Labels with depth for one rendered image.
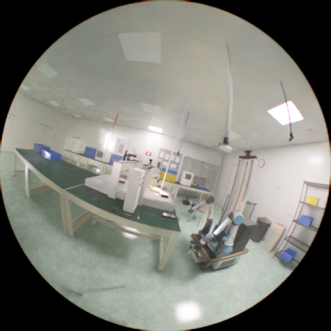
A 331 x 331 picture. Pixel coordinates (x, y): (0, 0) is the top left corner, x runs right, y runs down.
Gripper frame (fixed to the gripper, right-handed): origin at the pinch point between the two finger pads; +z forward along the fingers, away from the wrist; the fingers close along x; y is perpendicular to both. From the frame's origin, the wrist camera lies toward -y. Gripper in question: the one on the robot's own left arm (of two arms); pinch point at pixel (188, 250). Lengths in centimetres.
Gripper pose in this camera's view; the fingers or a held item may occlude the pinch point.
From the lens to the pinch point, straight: 151.2
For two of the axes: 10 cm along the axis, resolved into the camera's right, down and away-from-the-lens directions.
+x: 3.6, 1.4, 9.2
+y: 6.9, 6.2, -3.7
